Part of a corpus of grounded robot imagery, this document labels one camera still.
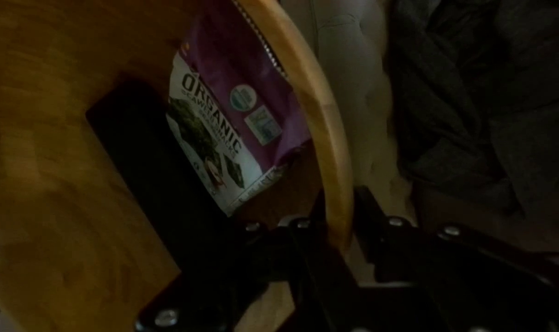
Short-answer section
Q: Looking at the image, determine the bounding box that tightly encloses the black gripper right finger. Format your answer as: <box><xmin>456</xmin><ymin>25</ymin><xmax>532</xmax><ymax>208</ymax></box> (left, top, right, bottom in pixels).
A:
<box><xmin>353</xmin><ymin>184</ymin><xmax>559</xmax><ymax>332</ymax></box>

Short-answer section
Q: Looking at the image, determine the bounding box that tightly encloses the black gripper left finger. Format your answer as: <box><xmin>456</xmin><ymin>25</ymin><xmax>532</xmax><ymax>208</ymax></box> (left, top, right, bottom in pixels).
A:
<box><xmin>134</xmin><ymin>189</ymin><xmax>362</xmax><ymax>332</ymax></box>

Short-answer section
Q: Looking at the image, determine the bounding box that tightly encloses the large wooden bowl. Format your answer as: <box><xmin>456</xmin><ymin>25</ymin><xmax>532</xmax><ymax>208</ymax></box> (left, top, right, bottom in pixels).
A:
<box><xmin>0</xmin><ymin>0</ymin><xmax>357</xmax><ymax>332</ymax></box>

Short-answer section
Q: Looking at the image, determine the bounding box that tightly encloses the black rectangular object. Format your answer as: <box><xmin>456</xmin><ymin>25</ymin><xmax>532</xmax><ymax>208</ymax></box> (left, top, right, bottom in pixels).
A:
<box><xmin>84</xmin><ymin>75</ymin><xmax>263</xmax><ymax>278</ymax></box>

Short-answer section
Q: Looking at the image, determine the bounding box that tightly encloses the purple organic snack bag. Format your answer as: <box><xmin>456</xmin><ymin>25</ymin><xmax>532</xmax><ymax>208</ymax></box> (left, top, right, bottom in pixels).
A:
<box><xmin>165</xmin><ymin>0</ymin><xmax>316</xmax><ymax>219</ymax></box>

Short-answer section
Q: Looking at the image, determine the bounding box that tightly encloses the dark grey blanket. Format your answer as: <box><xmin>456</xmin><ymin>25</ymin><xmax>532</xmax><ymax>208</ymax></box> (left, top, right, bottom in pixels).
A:
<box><xmin>383</xmin><ymin>0</ymin><xmax>559</xmax><ymax>254</ymax></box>

